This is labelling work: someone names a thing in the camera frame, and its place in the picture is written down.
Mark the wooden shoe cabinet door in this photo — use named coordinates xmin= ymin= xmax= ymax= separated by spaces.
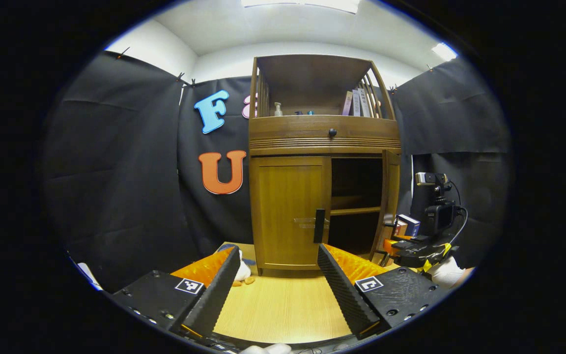
xmin=370 ymin=150 xmax=402 ymax=265
xmin=250 ymin=156 xmax=333 ymax=271

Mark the white and blue board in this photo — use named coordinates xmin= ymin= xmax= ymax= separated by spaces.
xmin=77 ymin=262 xmax=103 ymax=291

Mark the wooden inner shelf board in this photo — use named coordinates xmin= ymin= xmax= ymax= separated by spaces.
xmin=331 ymin=206 xmax=382 ymax=216

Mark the black camera cable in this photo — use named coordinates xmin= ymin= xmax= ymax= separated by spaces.
xmin=446 ymin=180 xmax=469 ymax=246

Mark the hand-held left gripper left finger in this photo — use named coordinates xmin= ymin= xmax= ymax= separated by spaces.
xmin=110 ymin=246 xmax=241 ymax=340

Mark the wooden cabinet drawer with knob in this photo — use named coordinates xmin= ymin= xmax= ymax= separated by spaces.
xmin=250 ymin=116 xmax=400 ymax=141

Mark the black backdrop cloth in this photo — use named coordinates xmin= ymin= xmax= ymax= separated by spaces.
xmin=42 ymin=49 xmax=512 ymax=293

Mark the ceiling light panel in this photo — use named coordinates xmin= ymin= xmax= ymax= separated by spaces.
xmin=431 ymin=43 xmax=458 ymax=62

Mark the dark blue book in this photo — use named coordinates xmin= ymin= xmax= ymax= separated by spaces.
xmin=397 ymin=214 xmax=421 ymax=237

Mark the penguin plush toy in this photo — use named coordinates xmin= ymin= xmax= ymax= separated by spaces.
xmin=217 ymin=244 xmax=257 ymax=287

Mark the wooden double-door shoe cabinet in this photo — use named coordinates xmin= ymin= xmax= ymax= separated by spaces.
xmin=248 ymin=54 xmax=402 ymax=277

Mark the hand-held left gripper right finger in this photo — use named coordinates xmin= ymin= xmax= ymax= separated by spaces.
xmin=316 ymin=243 xmax=453 ymax=341

